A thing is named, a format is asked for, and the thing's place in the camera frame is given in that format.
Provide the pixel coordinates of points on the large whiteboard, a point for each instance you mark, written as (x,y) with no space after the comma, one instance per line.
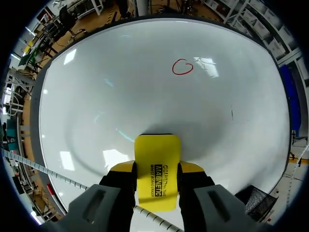
(144,84)

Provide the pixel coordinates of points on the black mesh cup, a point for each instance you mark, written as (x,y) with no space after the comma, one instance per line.
(262,204)

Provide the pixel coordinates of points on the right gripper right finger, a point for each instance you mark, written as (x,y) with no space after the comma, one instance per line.
(217,207)

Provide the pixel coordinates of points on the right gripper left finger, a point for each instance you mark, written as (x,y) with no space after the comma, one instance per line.
(96,207)

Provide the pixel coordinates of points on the yellow whiteboard eraser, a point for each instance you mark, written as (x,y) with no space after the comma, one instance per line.
(157,154)

